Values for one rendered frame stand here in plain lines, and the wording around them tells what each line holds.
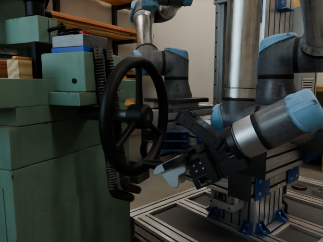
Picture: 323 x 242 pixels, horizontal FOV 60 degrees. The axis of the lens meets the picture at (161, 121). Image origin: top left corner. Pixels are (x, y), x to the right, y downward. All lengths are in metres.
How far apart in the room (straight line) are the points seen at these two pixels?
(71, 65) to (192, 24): 3.69
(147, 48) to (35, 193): 0.85
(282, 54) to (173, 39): 3.50
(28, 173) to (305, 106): 0.57
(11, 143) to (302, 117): 0.55
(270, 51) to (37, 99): 0.72
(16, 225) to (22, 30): 0.51
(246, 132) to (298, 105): 0.10
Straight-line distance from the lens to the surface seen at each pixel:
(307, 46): 0.95
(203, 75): 4.13
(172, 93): 1.29
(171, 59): 1.30
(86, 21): 3.41
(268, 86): 1.00
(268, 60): 1.01
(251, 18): 0.67
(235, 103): 0.64
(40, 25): 0.86
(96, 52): 0.67
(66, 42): 0.70
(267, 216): 1.46
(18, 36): 0.91
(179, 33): 4.38
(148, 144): 0.96
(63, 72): 0.69
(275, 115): 0.52
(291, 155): 1.07
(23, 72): 0.68
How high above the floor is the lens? 0.89
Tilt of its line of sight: 8 degrees down
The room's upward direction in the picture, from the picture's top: straight up
